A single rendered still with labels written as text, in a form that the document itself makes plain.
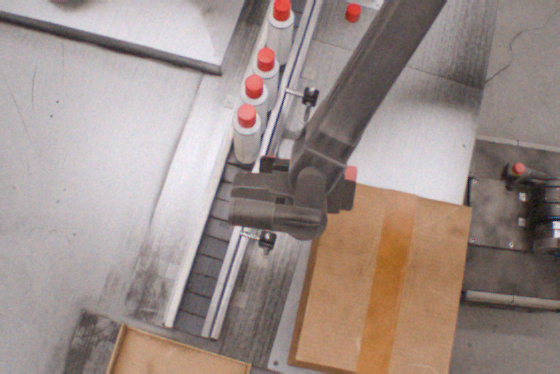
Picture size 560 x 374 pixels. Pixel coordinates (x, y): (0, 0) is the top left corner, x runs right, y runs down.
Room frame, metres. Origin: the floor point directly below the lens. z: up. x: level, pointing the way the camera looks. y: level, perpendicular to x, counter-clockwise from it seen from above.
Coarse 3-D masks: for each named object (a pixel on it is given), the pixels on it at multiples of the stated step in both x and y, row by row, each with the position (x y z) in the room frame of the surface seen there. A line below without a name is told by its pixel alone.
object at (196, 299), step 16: (288, 0) 0.82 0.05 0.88; (304, 0) 0.83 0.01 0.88; (304, 32) 0.75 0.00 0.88; (224, 176) 0.39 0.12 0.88; (224, 192) 0.36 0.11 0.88; (224, 208) 0.33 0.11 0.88; (208, 224) 0.29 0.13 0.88; (224, 224) 0.30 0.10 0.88; (208, 240) 0.26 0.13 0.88; (224, 240) 0.26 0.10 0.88; (208, 256) 0.23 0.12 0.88; (224, 256) 0.23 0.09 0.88; (192, 272) 0.19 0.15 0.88; (208, 272) 0.20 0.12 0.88; (192, 288) 0.16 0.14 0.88; (208, 288) 0.17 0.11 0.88; (224, 288) 0.17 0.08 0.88; (192, 304) 0.13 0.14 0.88; (208, 304) 0.14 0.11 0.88; (176, 320) 0.10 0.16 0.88; (192, 320) 0.10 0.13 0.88; (208, 336) 0.08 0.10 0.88
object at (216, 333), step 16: (272, 0) 0.82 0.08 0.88; (320, 0) 0.84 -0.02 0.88; (256, 48) 0.69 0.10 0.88; (304, 48) 0.71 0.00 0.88; (288, 96) 0.59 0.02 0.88; (288, 112) 0.56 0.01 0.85; (272, 144) 0.48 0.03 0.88; (240, 240) 0.28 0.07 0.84; (240, 256) 0.24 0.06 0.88; (176, 288) 0.16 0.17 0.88; (224, 304) 0.14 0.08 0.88; (224, 320) 0.11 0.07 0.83
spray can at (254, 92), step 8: (248, 80) 0.51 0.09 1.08; (256, 80) 0.51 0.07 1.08; (248, 88) 0.50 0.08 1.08; (256, 88) 0.50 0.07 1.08; (264, 88) 0.52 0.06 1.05; (240, 96) 0.50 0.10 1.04; (248, 96) 0.49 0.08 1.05; (256, 96) 0.49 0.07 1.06; (264, 96) 0.50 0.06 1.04; (240, 104) 0.50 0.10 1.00; (256, 104) 0.49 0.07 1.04; (264, 104) 0.49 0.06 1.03; (264, 112) 0.50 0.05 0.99; (264, 120) 0.50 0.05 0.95; (264, 128) 0.50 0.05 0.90
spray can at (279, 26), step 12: (276, 0) 0.69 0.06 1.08; (276, 12) 0.66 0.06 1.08; (288, 12) 0.67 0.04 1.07; (276, 24) 0.66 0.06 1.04; (288, 24) 0.66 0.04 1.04; (276, 36) 0.65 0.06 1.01; (288, 36) 0.66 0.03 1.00; (276, 48) 0.65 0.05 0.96; (288, 48) 0.66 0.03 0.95; (288, 60) 0.67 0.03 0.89
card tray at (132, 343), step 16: (128, 336) 0.05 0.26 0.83; (144, 336) 0.06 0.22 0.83; (128, 352) 0.02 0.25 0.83; (144, 352) 0.03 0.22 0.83; (160, 352) 0.03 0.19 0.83; (176, 352) 0.04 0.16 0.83; (192, 352) 0.04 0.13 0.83; (208, 352) 0.05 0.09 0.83; (112, 368) -0.02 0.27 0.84; (128, 368) -0.01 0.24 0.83; (144, 368) -0.01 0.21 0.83; (160, 368) 0.00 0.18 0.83; (176, 368) 0.01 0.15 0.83; (192, 368) 0.01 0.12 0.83; (208, 368) 0.02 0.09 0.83; (224, 368) 0.02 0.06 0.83; (240, 368) 0.03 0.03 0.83
